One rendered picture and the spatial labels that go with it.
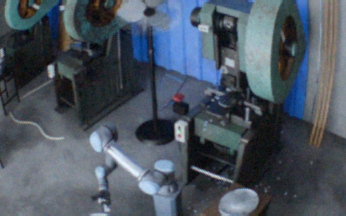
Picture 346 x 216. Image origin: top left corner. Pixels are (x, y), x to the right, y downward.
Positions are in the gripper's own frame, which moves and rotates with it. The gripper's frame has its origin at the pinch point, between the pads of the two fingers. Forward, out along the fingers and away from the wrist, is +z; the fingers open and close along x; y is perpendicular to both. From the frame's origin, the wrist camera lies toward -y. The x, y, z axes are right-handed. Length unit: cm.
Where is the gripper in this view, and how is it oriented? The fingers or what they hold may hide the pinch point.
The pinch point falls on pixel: (101, 209)
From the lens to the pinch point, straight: 273.7
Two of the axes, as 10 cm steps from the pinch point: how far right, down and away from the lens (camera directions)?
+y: 10.0, -0.5, 0.4
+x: 0.2, 8.3, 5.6
